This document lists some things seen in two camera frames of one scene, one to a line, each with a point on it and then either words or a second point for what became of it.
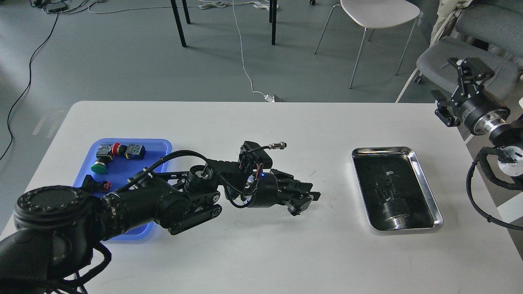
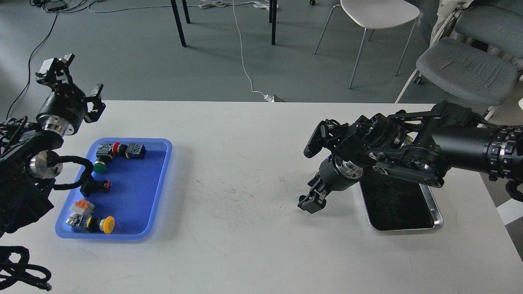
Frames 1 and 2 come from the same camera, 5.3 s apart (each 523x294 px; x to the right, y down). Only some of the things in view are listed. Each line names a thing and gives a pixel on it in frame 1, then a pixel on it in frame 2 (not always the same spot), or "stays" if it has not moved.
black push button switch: x=90 y=185 stays
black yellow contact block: x=135 y=151 stays
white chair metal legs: x=361 y=45 stays
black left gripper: x=272 y=191 -> x=63 y=110
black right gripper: x=481 y=112 -> x=337 y=174
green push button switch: x=99 y=166 stays
